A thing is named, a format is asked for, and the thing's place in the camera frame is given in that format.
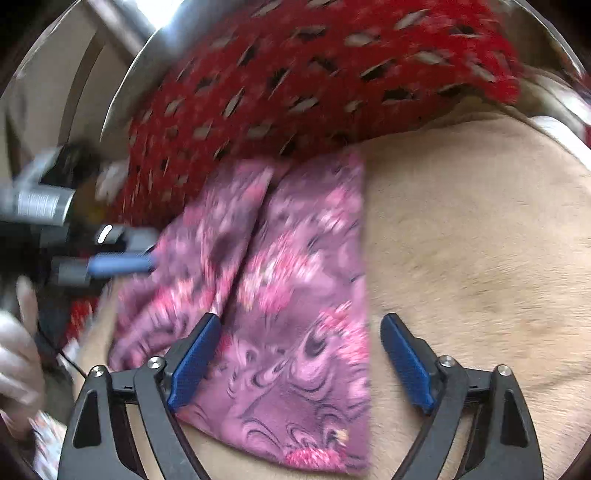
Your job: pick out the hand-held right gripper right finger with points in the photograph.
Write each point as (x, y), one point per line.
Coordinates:
(408, 364)

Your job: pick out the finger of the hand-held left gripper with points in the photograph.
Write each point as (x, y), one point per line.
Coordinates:
(124, 237)
(120, 266)

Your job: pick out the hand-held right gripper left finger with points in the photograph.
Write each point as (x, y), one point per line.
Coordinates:
(194, 364)

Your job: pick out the purple floral garment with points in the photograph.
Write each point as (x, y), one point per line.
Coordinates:
(286, 323)

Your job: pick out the person's left hand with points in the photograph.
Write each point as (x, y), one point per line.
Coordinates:
(16, 364)

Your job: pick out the red star print cloth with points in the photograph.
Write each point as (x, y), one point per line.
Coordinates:
(83, 318)

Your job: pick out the beige fleece blanket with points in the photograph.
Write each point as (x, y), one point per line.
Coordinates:
(461, 230)

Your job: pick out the red patterned blanket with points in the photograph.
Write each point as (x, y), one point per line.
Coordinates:
(300, 83)

